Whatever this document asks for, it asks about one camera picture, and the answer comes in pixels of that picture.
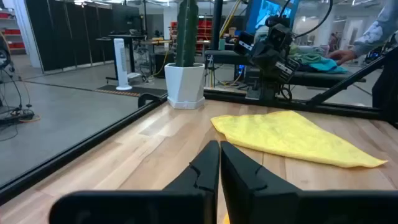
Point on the black standing desk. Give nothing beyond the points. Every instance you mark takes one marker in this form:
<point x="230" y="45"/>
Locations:
<point x="129" y="39"/>

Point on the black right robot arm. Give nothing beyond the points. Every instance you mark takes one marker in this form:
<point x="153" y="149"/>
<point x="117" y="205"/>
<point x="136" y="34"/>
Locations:
<point x="270" y="62"/>

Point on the black side table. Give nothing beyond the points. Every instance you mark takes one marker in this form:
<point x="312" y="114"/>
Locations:
<point x="224" y="57"/>

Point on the black monitor stand post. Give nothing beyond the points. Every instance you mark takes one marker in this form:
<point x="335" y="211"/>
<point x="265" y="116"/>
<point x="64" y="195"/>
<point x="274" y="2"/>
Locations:
<point x="217" y="25"/>

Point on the white tower fan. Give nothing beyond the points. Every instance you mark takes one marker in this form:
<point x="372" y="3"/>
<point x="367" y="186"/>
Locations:
<point x="122" y="62"/>

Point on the yellow microfiber towel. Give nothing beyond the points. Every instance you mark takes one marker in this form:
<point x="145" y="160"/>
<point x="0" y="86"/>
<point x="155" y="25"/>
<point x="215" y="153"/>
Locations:
<point x="295" y="137"/>

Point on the red storage shelving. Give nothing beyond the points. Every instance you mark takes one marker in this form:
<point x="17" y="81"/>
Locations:
<point x="205" y="28"/>

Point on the person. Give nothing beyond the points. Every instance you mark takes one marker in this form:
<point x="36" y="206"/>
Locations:
<point x="379" y="28"/>

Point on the black cabinet box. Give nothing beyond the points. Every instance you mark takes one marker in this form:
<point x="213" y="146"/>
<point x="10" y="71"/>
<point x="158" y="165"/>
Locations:
<point x="158" y="63"/>

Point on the green folded towel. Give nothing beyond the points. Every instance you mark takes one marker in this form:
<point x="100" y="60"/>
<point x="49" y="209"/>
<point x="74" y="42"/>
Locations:
<point x="306" y="59"/>

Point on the blue-screen monitor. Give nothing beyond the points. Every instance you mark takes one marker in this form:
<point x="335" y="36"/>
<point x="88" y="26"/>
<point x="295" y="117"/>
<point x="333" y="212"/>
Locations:
<point x="267" y="12"/>

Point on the black striped-edge floor mat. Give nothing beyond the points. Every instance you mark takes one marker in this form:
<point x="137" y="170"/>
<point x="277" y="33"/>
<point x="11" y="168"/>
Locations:
<point x="136" y="90"/>

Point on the black partition panels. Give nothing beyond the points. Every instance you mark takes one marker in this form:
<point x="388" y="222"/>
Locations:
<point x="62" y="34"/>

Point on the black diagonal frame strut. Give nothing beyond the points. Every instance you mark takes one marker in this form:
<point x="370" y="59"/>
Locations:
<point x="351" y="77"/>

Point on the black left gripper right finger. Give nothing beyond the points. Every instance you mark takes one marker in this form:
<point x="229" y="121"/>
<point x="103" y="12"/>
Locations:
<point x="242" y="180"/>

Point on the person's hand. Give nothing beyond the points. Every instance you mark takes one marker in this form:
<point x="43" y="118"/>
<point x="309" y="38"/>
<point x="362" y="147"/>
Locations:
<point x="342" y="56"/>

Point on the white faceted plant pot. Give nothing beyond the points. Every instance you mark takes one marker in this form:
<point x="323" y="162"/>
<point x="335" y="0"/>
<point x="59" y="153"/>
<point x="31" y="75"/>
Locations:
<point x="185" y="84"/>

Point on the teal folded towel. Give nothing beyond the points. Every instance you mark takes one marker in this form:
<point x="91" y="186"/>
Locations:
<point x="326" y="66"/>

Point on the white shelf with red bins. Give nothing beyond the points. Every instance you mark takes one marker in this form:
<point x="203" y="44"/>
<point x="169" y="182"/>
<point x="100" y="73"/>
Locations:
<point x="11" y="31"/>

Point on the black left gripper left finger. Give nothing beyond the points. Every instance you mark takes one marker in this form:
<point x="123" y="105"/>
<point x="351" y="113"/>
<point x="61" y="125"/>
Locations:
<point x="199" y="174"/>

